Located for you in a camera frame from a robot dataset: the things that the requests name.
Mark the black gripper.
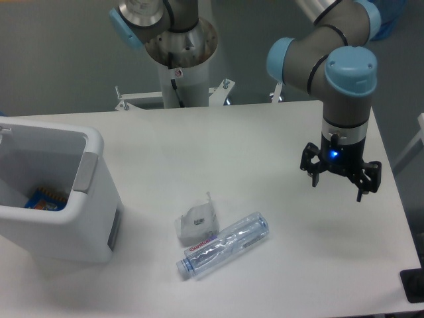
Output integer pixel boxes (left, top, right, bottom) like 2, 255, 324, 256
300, 135, 382, 202

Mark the clear plastic water bottle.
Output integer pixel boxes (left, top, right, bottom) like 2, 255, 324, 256
176, 212, 269, 280

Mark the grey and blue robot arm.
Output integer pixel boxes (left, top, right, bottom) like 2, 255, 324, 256
109, 1, 382, 195

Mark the white trash can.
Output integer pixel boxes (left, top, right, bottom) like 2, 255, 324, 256
1, 117, 123, 262

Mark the black device at table edge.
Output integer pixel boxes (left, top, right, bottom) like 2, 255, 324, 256
400, 268, 423, 303

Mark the crumpled white paper wrapper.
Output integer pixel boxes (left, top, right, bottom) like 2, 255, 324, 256
174, 191, 220, 247

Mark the blue plastic bag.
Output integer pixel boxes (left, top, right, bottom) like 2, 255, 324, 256
370, 0, 407, 41

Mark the blue snack wrapper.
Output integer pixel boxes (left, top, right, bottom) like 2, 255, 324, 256
24, 187, 68, 211

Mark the white frame at right edge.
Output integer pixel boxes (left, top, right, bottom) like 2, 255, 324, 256
392, 113, 423, 176

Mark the white pedestal base frame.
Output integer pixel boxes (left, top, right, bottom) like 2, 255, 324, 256
114, 78, 286, 112

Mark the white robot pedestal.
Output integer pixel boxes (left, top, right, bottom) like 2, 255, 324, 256
144, 18, 219, 109

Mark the black cable on pedestal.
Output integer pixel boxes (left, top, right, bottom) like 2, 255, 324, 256
167, 52, 186, 108

